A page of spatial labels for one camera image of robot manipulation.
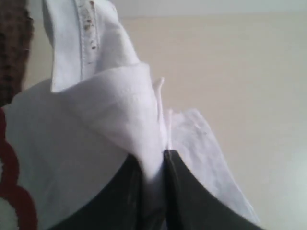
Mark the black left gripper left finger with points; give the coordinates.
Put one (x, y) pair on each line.
(116, 207)

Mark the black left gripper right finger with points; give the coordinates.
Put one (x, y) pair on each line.
(192, 207)

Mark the white t-shirt red lettering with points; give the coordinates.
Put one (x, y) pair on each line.
(64, 139)

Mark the brown wicker laundry basket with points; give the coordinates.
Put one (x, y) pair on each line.
(16, 33)

